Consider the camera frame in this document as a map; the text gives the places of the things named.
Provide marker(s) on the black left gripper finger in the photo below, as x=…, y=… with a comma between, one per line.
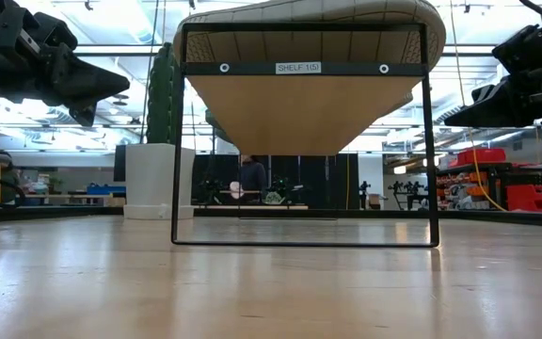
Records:
x=85, y=115
x=97, y=82

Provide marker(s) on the black frame wooden shelf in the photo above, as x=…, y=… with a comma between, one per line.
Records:
x=299, y=113

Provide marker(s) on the background black robot arm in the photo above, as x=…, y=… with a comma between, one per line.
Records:
x=285, y=184
x=212, y=186

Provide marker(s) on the red plastic crate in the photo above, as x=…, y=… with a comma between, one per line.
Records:
x=480, y=156

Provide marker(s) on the green cactus plant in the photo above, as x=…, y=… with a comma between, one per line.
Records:
x=160, y=94

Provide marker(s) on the blue storage bin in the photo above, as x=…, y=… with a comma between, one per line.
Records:
x=99, y=189

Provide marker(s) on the white plant pot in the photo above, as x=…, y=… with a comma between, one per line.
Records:
x=153, y=174

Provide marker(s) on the black robot arms rack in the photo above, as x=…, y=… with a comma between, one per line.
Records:
x=407, y=190

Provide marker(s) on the white plant pot saucer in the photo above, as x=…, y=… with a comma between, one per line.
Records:
x=153, y=212

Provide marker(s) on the person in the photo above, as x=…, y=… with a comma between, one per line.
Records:
x=253, y=176

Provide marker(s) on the black room partition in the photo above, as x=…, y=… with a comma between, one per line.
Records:
x=318, y=183

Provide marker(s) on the black aluminium table frame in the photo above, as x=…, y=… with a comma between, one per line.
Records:
x=40, y=214

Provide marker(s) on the small black tripod camera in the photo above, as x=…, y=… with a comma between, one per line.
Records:
x=364, y=188

